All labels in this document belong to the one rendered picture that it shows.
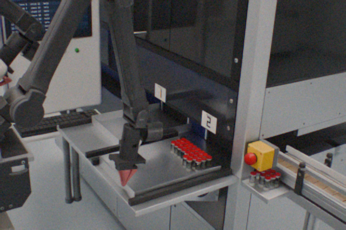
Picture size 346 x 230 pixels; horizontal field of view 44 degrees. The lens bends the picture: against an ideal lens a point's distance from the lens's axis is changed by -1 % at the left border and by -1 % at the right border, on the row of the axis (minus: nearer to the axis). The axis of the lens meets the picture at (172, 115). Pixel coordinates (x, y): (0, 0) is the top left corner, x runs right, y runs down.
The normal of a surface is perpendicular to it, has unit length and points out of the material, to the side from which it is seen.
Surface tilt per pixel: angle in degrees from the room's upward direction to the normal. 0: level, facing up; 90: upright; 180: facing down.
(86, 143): 0
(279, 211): 90
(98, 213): 0
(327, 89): 90
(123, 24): 93
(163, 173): 0
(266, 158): 90
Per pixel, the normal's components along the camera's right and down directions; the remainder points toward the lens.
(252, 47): -0.84, 0.18
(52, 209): 0.04, -0.92
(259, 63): 0.54, 0.36
